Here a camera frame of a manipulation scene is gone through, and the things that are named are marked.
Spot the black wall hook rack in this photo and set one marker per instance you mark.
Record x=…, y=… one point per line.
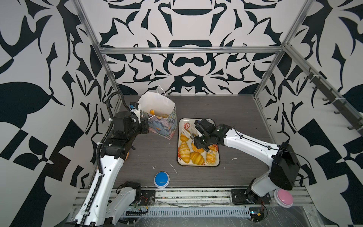
x=333, y=97

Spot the white slotted cable duct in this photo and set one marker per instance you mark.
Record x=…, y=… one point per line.
x=194, y=212

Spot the pink push button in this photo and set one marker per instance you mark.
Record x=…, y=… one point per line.
x=283, y=198

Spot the floral paper gift bag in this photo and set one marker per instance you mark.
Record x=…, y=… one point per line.
x=160, y=111

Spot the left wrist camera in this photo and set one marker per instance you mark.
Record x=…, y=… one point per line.
x=134, y=107

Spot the blue push button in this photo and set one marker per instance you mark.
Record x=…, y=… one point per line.
x=161, y=180

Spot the small green-lit circuit board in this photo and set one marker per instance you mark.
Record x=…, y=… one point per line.
x=257, y=214

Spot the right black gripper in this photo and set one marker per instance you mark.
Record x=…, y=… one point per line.
x=197, y=143

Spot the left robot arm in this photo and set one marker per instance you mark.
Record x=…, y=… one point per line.
x=97, y=210

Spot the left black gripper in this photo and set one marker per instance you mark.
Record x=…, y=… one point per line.
x=143, y=128

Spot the round fake pastry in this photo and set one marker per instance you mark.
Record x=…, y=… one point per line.
x=195, y=149

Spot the white strawberry tray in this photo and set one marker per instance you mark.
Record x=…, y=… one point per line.
x=186, y=123

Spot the small fake croissant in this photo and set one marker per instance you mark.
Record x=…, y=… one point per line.
x=184, y=138

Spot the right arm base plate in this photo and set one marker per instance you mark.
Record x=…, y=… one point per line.
x=247, y=197

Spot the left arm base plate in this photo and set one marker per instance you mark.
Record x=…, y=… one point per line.
x=147, y=197

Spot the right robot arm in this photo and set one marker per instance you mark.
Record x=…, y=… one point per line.
x=283, y=164

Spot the fake twisted bread roll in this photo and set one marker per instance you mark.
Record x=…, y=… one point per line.
x=211, y=157

